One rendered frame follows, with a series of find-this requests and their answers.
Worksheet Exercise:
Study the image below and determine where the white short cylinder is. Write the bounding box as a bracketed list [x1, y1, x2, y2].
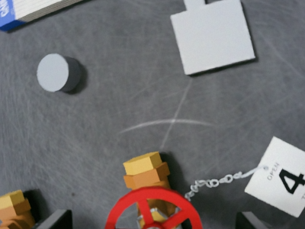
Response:
[37, 55, 80, 92]

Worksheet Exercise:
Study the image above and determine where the grey pipe tee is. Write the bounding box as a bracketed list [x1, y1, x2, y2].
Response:
[0, 152, 203, 229]

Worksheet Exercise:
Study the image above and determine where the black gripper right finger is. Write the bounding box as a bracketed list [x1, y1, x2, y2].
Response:
[236, 211, 274, 229]

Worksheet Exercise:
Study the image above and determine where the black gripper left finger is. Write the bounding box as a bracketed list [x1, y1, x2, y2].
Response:
[31, 209, 73, 229]

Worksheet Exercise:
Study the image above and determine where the white tag on silver chain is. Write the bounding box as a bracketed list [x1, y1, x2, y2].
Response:
[185, 136, 305, 216]

